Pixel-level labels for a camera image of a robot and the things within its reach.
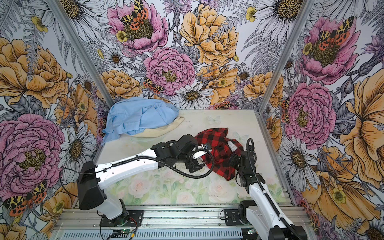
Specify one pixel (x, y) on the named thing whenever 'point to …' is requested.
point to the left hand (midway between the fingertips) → (195, 158)
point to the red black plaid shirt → (222, 148)
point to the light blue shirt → (126, 116)
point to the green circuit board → (123, 231)
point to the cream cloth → (159, 131)
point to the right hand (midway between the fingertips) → (232, 161)
